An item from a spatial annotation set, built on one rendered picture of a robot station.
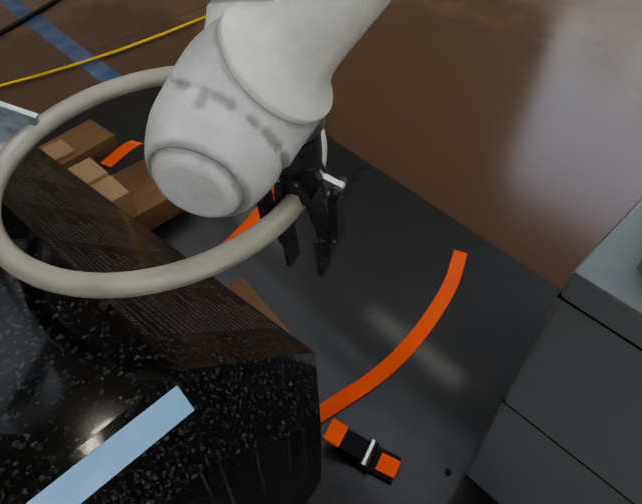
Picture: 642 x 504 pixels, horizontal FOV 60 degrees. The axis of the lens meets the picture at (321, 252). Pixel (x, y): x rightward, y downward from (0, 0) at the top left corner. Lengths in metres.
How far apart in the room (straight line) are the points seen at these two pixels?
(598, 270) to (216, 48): 0.64
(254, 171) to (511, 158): 2.00
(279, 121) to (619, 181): 2.07
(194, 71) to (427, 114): 2.13
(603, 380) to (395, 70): 2.05
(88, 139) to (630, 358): 1.96
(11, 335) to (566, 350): 0.80
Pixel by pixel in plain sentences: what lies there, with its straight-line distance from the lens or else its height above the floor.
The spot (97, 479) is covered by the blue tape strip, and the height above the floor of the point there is 0.78.
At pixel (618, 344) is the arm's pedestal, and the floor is 0.72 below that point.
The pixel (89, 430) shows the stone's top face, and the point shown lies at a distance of 0.71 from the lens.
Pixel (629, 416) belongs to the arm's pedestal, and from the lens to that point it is 1.01.
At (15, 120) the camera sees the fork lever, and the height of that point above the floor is 0.90.
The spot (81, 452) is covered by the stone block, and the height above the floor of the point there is 0.80.
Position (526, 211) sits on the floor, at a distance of 2.14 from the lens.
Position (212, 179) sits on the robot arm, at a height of 1.16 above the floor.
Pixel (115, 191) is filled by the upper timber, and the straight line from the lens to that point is 1.89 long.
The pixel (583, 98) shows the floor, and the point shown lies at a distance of 2.81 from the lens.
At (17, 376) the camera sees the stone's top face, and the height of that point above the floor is 0.80.
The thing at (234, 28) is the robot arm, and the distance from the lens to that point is 0.41.
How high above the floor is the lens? 1.41
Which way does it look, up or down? 49 degrees down
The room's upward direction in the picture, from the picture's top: straight up
